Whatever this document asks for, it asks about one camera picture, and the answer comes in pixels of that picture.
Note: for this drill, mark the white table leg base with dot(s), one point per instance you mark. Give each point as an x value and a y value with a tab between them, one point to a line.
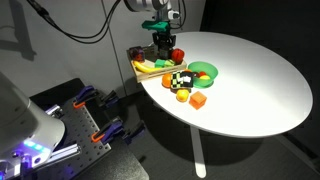
198	150

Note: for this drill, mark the red toy tomato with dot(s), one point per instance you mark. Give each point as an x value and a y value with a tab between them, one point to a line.
178	56

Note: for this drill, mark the long aluminium extrusion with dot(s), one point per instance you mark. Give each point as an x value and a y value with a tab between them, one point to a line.
66	152

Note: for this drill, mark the checkered soft cube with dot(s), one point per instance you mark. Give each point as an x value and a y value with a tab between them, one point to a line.
181	80

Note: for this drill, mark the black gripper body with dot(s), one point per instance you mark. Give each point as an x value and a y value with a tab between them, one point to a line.
163	38

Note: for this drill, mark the red toy fruit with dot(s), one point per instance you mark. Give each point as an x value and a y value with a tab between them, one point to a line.
202	73

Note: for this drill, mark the yellow toy banana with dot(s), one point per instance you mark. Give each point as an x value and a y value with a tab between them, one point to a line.
146	68

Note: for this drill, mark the yellow toy lemon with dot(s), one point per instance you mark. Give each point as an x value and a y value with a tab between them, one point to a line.
182	95

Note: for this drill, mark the small orange toy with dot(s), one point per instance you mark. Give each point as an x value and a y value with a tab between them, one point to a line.
187	70

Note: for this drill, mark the black robot stand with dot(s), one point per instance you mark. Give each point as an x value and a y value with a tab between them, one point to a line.
130	163

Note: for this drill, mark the grey block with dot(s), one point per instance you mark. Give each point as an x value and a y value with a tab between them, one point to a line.
165	54

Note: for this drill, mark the orange block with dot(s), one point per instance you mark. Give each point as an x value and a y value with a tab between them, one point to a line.
197	100

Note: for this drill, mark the orange toy fruit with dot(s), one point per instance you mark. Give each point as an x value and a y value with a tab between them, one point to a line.
166	80

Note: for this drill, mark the wooden crate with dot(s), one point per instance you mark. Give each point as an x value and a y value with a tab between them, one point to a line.
156	75

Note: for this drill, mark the short aluminium extrusion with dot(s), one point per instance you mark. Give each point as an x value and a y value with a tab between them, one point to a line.
53	110

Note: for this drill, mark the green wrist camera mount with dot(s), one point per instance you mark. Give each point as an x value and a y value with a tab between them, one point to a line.
156	25

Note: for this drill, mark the purple printed block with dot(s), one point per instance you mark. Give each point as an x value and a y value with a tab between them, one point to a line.
137	54

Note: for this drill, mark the yellow toy fruit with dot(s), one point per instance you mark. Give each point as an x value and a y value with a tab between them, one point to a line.
204	77

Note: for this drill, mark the green bowl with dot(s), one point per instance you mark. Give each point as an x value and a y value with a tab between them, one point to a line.
208	68

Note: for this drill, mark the light green block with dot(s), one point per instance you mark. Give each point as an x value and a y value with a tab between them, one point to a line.
170	62

